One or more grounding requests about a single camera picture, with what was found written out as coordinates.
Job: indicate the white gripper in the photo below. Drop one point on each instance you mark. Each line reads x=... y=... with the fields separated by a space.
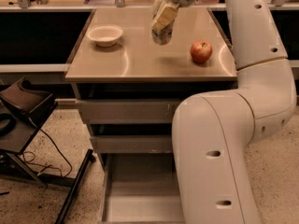
x=168 y=12

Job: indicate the green 7up can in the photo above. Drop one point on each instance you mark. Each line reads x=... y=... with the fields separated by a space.
x=163 y=37

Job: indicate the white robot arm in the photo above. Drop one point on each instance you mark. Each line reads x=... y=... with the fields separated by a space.
x=210 y=130

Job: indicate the grey drawer cabinet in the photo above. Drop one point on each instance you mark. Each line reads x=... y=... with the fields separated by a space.
x=136 y=68

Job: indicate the grey top drawer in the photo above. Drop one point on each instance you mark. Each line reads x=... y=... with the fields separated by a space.
x=127 y=111

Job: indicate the grey drawer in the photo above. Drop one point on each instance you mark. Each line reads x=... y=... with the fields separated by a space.
x=140 y=189
x=127 y=111
x=132 y=143

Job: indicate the grey middle drawer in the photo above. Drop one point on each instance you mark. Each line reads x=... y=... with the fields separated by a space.
x=132 y=143

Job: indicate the grey bottom drawer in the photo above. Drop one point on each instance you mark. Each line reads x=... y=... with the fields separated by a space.
x=140 y=189

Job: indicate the red apple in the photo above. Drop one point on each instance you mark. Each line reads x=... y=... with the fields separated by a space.
x=201 y=51

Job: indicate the white bowl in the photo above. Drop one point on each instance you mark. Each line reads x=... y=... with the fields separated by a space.
x=105 y=35

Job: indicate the black cart leg bar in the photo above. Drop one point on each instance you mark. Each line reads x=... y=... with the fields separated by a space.
x=89 y=157

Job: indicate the black side cart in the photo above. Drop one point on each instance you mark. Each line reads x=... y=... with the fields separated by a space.
x=29 y=109

